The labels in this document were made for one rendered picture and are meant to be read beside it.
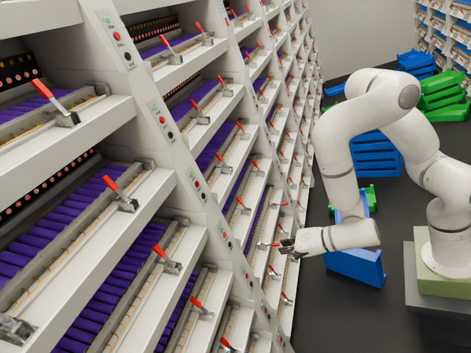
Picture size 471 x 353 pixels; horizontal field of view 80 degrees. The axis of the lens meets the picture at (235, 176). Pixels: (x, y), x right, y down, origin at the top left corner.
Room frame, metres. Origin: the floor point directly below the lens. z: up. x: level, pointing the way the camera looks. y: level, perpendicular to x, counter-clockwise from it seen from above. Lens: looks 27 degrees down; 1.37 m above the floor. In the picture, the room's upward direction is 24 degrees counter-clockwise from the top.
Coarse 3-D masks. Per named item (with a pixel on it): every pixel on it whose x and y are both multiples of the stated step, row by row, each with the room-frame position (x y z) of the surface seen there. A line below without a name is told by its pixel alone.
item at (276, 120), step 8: (280, 104) 1.90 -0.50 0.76; (288, 104) 1.89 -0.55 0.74; (272, 112) 1.80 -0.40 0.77; (280, 112) 1.77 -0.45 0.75; (288, 112) 1.83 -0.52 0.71; (272, 120) 1.68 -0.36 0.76; (280, 120) 1.70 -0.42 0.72; (272, 128) 1.59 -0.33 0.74; (280, 128) 1.60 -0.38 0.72; (272, 136) 1.52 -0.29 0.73; (280, 136) 1.54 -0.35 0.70
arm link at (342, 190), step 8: (352, 168) 0.62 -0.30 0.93; (328, 176) 0.63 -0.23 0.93; (336, 176) 0.62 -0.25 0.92; (344, 176) 0.61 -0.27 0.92; (352, 176) 0.62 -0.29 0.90; (328, 184) 0.64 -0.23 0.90; (336, 184) 0.62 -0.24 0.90; (344, 184) 0.61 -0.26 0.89; (352, 184) 0.61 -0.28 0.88; (328, 192) 0.65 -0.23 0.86; (336, 192) 0.62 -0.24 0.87; (344, 192) 0.61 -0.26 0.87; (352, 192) 0.61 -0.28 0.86; (336, 200) 0.63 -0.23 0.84; (344, 200) 0.61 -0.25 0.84; (352, 200) 0.61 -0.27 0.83; (360, 200) 0.70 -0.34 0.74; (336, 208) 0.63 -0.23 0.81; (344, 208) 0.62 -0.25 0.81; (352, 208) 0.61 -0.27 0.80; (360, 208) 0.70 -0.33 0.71; (344, 216) 0.71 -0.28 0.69; (360, 216) 0.68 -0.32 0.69
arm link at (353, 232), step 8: (352, 216) 0.69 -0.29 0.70; (344, 224) 0.67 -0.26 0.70; (352, 224) 0.65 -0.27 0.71; (360, 224) 0.63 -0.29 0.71; (368, 224) 0.62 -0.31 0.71; (336, 232) 0.66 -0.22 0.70; (344, 232) 0.65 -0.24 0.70; (352, 232) 0.63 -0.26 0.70; (360, 232) 0.62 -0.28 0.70; (368, 232) 0.60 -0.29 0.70; (376, 232) 0.60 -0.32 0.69; (336, 240) 0.64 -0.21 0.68; (344, 240) 0.63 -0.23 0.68; (352, 240) 0.62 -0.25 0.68; (360, 240) 0.61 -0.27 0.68; (368, 240) 0.59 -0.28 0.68; (376, 240) 0.58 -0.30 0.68; (336, 248) 0.64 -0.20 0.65; (344, 248) 0.63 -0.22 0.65; (352, 248) 0.62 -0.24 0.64
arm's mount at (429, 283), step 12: (420, 228) 0.80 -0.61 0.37; (420, 240) 0.75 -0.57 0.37; (420, 252) 0.71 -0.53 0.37; (420, 264) 0.66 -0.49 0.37; (420, 276) 0.62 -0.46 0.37; (432, 276) 0.60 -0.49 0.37; (420, 288) 0.61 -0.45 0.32; (432, 288) 0.59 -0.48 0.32; (444, 288) 0.57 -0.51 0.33; (456, 288) 0.55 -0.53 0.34; (468, 288) 0.53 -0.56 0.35
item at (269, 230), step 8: (272, 184) 1.30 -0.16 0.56; (280, 184) 1.28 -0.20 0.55; (280, 192) 1.26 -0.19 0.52; (272, 200) 1.21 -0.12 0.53; (280, 200) 1.20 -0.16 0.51; (272, 216) 1.09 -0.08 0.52; (264, 224) 1.05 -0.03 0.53; (272, 224) 1.05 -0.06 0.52; (264, 232) 1.01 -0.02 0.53; (272, 232) 1.00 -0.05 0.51; (264, 240) 0.96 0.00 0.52; (256, 256) 0.89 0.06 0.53; (264, 256) 0.88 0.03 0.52; (256, 264) 0.85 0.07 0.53; (264, 264) 0.84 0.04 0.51; (256, 272) 0.81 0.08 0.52
